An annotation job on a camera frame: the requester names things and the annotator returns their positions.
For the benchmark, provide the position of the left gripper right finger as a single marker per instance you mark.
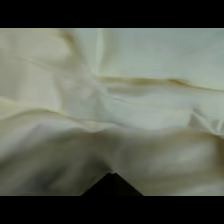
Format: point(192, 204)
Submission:
point(125, 188)

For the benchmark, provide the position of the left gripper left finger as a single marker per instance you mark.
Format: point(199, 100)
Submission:
point(101, 188)

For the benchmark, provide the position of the cream white shirt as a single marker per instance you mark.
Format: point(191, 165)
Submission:
point(133, 100)

